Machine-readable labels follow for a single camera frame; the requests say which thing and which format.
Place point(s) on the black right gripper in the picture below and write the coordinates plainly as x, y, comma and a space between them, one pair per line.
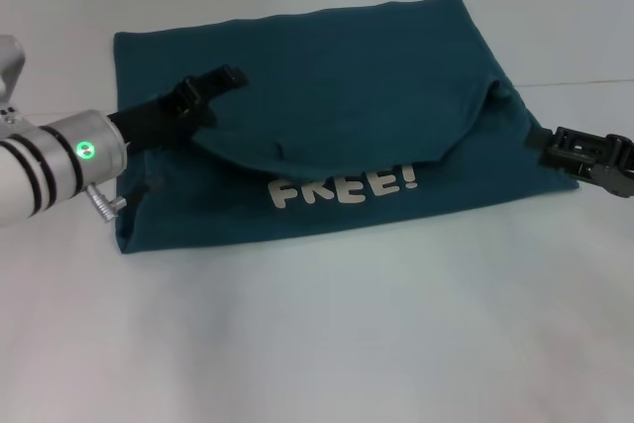
616, 165

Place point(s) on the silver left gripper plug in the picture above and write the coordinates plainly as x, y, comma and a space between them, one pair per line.
106, 205

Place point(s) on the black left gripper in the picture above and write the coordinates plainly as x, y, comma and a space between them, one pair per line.
153, 123

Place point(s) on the teal blue shirt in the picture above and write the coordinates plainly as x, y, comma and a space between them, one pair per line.
347, 96

